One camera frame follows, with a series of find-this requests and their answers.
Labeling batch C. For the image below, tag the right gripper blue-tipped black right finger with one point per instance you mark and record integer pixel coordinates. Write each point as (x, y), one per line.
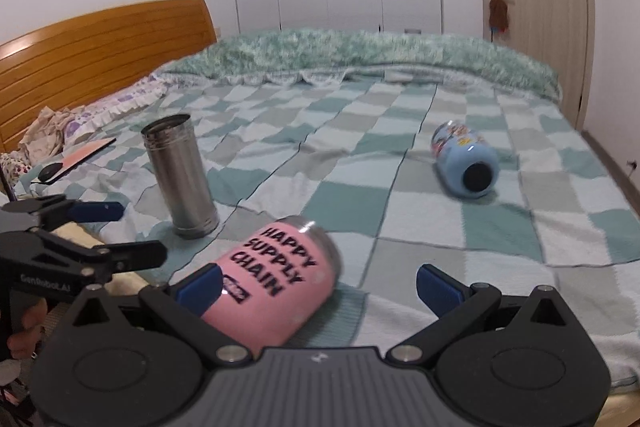
(460, 310)

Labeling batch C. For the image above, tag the stainless steel thermos cup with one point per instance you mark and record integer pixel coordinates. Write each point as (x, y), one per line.
(179, 170)

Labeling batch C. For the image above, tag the pink happy supply chain cup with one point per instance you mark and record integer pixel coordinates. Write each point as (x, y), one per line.
(274, 281)

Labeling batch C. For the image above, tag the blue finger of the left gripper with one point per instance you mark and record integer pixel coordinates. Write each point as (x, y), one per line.
(57, 210)

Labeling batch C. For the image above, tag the green floral quilt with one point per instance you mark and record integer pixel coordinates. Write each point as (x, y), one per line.
(322, 56)

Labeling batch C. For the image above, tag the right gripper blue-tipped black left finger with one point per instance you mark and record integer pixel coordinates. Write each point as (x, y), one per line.
(178, 310)

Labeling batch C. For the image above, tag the purple floral pillow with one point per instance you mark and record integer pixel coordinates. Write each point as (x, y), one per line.
(89, 119)

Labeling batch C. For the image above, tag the light blue cartoon cup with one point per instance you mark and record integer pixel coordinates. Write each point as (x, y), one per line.
(467, 165)

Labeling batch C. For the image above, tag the wooden bed headboard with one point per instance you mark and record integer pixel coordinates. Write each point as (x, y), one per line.
(80, 60)

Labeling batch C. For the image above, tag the black computer mouse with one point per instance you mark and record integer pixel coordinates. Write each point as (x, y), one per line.
(49, 171)

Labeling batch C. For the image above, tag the beige crumpled cloth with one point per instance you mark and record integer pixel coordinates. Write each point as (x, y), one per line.
(45, 137)

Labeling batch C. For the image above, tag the hand holding other gripper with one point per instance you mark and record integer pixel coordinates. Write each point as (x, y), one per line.
(24, 342)

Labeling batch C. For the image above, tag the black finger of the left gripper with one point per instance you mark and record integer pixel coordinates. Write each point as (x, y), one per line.
(132, 257)

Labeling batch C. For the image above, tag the checkered green bed blanket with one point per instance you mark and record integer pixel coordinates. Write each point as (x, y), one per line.
(355, 157)

